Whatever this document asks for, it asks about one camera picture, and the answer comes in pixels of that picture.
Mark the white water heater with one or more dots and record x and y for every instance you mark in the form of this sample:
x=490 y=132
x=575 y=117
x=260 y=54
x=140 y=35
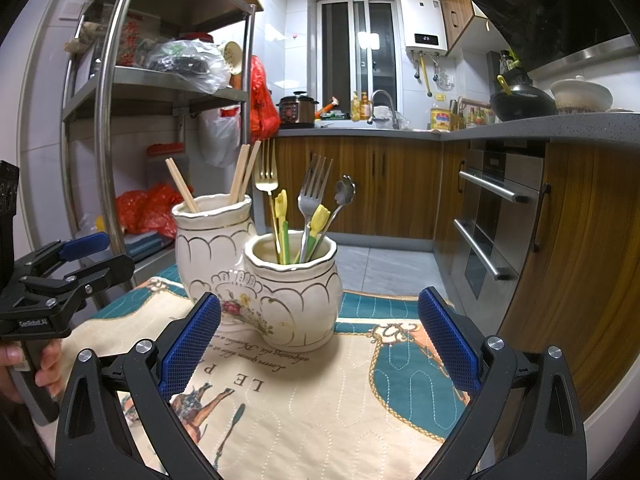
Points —
x=424 y=22

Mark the gold fork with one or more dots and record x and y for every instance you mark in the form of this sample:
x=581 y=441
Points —
x=266 y=175

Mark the white ceramic casserole pot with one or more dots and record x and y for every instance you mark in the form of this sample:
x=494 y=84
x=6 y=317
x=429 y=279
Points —
x=580 y=95

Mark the grey blue board stack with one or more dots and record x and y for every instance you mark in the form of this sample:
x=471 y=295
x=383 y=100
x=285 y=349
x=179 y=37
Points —
x=150 y=247

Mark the steel fork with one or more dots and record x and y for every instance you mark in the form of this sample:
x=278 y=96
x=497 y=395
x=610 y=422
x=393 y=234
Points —
x=310 y=195

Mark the wooden base cabinets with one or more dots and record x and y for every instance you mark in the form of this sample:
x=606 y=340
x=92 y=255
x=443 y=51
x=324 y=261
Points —
x=590 y=260

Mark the black range hood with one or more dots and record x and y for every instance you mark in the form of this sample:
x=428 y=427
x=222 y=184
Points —
x=550 y=5

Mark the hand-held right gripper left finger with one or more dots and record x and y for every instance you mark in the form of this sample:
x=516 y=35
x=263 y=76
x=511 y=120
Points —
x=192 y=345

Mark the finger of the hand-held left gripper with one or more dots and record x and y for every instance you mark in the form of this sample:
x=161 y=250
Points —
x=110 y=269
x=85 y=246

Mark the printed quilted table cloth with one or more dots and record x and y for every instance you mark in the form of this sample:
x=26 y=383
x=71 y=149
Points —
x=310 y=410

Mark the spice shelf with bottles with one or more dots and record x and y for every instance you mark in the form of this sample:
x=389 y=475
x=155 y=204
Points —
x=512 y=65

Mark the steel faucet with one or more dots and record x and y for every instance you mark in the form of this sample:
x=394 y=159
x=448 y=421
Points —
x=392 y=105

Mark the black wok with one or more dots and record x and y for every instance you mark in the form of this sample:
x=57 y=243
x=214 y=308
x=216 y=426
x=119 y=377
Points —
x=520 y=105

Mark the yellow oil bottle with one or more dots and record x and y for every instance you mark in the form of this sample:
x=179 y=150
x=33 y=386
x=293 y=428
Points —
x=440 y=120

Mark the orange-red printed plastic bag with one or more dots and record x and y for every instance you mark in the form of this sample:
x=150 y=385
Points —
x=262 y=105

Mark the green plastic utensil yellow head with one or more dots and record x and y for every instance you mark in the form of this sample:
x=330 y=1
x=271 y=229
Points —
x=285 y=240

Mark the dark red pressure cooker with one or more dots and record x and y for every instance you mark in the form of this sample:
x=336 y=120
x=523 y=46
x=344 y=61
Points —
x=297 y=110

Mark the built-in steel oven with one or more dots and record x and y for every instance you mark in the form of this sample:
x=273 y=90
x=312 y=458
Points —
x=500 y=210

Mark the clear plastic bag dark contents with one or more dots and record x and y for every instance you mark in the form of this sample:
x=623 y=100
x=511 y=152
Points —
x=185 y=60

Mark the wooden wall cabinets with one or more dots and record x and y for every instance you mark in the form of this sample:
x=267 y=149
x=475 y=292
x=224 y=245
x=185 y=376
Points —
x=455 y=5

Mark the grey kitchen countertop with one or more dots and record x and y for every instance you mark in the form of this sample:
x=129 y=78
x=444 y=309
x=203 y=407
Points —
x=550 y=127

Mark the wooden chopstick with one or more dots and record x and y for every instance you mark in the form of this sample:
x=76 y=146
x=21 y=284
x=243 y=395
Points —
x=179 y=186
x=240 y=172
x=251 y=165
x=186 y=184

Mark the white wall switch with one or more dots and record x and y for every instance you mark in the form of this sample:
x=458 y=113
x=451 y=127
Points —
x=71 y=10

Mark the row of seasoning bottles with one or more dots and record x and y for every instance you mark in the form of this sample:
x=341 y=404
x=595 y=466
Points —
x=480 y=117

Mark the white plastic bag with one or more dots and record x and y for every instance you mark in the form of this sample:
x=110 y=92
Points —
x=220 y=135

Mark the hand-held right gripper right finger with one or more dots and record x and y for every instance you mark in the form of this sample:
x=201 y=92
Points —
x=450 y=342

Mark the steel spoon flower-shaped bowl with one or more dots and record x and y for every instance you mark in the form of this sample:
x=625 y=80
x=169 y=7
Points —
x=345 y=190

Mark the person's left hand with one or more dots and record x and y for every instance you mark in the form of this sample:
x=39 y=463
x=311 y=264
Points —
x=54 y=365

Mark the cream perforated ladle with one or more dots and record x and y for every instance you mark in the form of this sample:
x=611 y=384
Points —
x=232 y=57

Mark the orange plastic item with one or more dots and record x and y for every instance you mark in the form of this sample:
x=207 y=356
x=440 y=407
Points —
x=330 y=106

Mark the cardboard box red print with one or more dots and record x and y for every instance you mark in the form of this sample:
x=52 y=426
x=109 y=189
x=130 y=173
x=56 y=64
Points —
x=137 y=40

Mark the metal shelf rack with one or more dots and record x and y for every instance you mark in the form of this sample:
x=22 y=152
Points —
x=104 y=110

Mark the yellow plastic item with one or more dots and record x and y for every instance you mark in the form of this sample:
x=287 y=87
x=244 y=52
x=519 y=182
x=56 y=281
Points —
x=100 y=222

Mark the cream floral ceramic utensil holder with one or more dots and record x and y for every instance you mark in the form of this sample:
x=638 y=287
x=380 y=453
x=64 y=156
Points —
x=295 y=300

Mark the crumpled red plastic bag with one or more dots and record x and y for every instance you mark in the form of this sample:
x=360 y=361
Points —
x=150 y=210

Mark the kitchen window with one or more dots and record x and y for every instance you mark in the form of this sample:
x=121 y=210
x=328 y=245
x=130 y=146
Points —
x=335 y=50

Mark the brown dried goods bundle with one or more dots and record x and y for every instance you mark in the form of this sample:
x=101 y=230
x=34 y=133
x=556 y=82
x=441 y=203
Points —
x=82 y=37

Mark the amber liquid bottles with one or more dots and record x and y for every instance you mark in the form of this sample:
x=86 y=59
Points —
x=361 y=107

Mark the red plastic box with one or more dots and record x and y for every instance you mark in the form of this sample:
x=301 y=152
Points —
x=165 y=150

